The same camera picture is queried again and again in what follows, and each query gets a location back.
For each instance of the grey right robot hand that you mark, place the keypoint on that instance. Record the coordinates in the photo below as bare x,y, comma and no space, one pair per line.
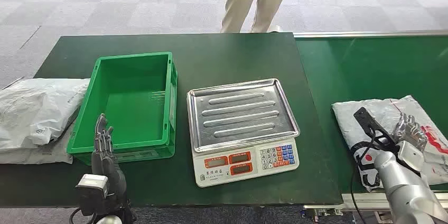
411,131

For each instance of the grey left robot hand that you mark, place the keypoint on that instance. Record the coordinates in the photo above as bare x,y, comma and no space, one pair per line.
105,159

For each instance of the white parcel with black print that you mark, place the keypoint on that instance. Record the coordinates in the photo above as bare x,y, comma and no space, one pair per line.
378,110

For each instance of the flat pale plastic parcel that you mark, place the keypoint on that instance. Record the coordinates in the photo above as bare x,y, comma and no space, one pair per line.
42,154

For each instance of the green conveyor belt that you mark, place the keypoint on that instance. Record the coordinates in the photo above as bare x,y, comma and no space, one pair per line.
367,68

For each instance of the white crumpled plastic parcel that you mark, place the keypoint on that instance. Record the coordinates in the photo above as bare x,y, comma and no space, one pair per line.
31,110

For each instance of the white conveyor roller end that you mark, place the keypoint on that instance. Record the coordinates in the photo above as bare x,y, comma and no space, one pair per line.
274,29

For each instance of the green plastic crate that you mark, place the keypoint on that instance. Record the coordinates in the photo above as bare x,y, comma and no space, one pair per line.
136,103

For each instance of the white electronic weighing scale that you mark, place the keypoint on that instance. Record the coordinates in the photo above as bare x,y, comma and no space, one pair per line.
241,114

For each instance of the dark green table board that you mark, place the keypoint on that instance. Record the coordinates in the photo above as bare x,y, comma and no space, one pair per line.
227,54

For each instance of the person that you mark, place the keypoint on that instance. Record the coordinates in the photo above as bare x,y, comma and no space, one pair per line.
241,2

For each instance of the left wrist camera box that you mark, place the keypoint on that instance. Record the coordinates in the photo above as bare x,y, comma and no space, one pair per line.
92,184

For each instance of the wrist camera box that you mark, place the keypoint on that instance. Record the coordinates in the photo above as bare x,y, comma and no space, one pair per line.
371,124
92,184

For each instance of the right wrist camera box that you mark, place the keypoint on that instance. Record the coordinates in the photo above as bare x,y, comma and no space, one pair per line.
371,124

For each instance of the aluminium conveyor side rail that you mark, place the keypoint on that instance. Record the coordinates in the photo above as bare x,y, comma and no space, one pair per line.
367,34
360,201

